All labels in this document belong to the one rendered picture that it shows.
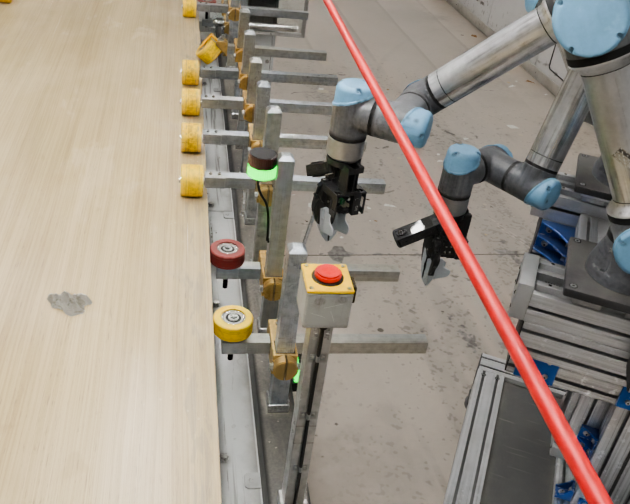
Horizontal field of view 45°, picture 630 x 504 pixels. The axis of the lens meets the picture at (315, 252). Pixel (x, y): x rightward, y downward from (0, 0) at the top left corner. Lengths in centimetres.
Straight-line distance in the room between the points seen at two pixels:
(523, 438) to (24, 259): 154
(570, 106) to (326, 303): 80
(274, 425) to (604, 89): 89
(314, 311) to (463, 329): 207
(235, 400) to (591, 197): 104
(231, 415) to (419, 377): 126
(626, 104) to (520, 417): 138
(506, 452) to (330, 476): 54
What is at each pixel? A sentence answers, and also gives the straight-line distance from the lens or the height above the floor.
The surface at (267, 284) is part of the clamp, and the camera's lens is 169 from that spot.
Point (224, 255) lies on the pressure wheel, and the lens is 170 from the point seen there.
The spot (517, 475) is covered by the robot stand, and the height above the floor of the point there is 21.
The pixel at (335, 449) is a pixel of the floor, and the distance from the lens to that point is 253.
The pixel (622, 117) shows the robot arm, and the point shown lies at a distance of 137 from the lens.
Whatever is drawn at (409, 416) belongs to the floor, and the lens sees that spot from 270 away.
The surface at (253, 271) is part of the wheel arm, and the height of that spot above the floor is 85.
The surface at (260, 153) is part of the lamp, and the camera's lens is 156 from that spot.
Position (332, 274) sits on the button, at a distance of 110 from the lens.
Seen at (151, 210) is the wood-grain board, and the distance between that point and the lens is 187.
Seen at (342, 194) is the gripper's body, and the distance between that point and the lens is 153.
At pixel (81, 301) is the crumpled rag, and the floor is 91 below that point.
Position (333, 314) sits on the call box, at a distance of 111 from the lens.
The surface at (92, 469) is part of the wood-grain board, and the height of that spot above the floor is 90.
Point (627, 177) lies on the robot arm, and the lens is 140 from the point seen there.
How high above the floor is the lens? 185
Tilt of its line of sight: 33 degrees down
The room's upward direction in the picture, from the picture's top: 8 degrees clockwise
